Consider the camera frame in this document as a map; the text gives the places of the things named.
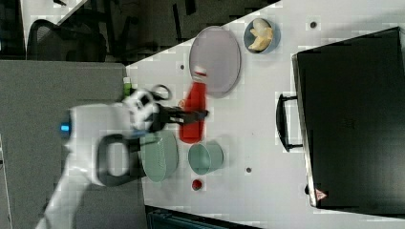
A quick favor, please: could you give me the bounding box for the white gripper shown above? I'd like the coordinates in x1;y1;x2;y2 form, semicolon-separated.
122;89;209;134

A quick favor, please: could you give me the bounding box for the red ketchup bottle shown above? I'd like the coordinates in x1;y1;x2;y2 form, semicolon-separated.
179;66;207;144

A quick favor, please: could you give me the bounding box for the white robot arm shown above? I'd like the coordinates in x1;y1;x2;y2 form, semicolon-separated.
35;89;208;229

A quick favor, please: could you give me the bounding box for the grey round plate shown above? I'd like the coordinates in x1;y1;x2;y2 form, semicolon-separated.
189;26;241;98

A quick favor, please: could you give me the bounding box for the orange slice toy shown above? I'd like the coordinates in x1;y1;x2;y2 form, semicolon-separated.
178;99;185;109

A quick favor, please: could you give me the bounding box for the green colander basket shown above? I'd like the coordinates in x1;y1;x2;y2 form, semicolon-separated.
140;130;179;182

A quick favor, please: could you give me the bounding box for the green cup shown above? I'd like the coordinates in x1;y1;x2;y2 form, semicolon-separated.
188;141;224;176

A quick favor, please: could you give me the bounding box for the green bottle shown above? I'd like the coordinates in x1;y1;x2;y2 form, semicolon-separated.
123;76;133;97

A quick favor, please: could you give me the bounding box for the blue bowl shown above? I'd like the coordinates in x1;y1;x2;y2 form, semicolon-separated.
244;18;281;54

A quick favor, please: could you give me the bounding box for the peeled banana toy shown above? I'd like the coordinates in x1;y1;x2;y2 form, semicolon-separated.
248;18;273;52

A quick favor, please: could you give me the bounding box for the black office chair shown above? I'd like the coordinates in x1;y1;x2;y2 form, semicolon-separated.
26;0;141;63

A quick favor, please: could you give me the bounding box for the toaster oven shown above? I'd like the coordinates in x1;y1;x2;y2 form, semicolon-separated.
291;27;405;219

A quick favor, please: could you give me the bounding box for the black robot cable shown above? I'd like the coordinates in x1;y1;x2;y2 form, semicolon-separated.
149;83;173;102

